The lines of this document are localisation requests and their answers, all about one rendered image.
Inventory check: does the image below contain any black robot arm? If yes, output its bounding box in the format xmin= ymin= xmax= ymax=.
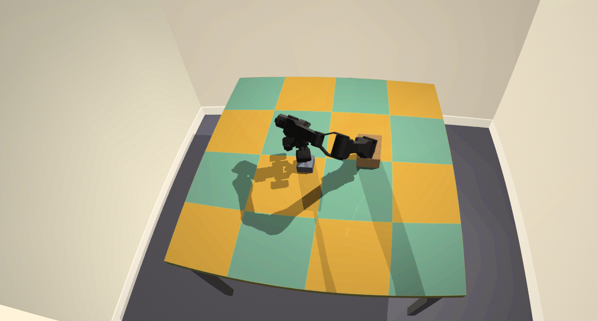
xmin=274 ymin=114 xmax=377 ymax=161

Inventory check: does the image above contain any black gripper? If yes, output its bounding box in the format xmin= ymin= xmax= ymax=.
xmin=294 ymin=136 xmax=312 ymax=163

